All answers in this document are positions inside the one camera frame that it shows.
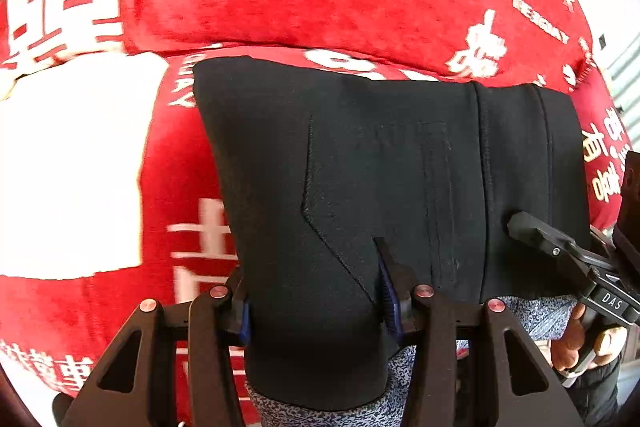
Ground red wedding blanket with characters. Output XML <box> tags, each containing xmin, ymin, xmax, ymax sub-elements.
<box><xmin>1</xmin><ymin>0</ymin><xmax>639</xmax><ymax>426</ymax></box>

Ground black pants with patterned waistband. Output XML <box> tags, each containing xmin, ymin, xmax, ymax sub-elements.
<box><xmin>193</xmin><ymin>56</ymin><xmax>589</xmax><ymax>412</ymax></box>

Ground person's right hand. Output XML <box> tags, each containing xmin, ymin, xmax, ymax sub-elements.
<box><xmin>550</xmin><ymin>303</ymin><xmax>628</xmax><ymax>372</ymax></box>

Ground cream white blanket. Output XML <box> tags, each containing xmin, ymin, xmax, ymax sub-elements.
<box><xmin>1</xmin><ymin>53</ymin><xmax>168</xmax><ymax>280</ymax></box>

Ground dark red cushion gold characters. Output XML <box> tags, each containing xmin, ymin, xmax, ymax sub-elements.
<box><xmin>570</xmin><ymin>66</ymin><xmax>631</xmax><ymax>231</ymax></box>

